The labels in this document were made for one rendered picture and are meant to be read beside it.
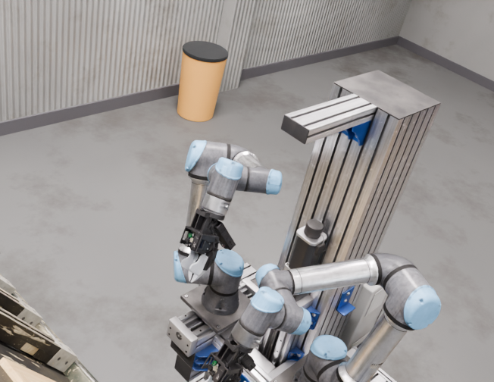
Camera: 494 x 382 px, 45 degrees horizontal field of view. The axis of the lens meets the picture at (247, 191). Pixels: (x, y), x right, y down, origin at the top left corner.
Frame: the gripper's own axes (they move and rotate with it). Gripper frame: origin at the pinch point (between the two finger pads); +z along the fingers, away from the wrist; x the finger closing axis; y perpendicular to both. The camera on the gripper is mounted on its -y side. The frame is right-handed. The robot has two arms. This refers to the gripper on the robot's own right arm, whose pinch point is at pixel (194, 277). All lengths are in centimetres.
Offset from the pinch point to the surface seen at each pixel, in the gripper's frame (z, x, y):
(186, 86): -77, -298, -247
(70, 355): 49, -48, -8
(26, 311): 43, -69, 0
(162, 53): -99, -334, -239
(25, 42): -59, -328, -106
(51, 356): 49, -47, 1
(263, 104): -92, -293, -353
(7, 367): 36, -19, 36
